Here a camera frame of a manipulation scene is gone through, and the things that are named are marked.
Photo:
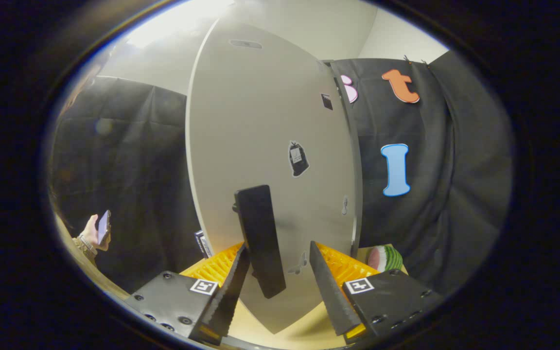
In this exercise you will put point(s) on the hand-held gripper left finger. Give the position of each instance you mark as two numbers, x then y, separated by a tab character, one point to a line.
231	301

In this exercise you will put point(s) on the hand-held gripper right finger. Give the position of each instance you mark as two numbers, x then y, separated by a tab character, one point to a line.
331	296

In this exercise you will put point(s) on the grey shoe cabinet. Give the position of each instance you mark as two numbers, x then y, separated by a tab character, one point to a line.
358	204

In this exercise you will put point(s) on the white shoe cabinet door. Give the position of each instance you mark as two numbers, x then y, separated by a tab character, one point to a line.
251	121

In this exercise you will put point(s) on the blue-spined book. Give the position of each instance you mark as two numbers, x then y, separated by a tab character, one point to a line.
201	243

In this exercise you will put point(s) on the watermelon slice toy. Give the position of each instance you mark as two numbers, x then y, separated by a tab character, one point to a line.
387	257

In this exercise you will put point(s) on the dark smartphone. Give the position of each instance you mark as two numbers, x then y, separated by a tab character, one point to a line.
103	226

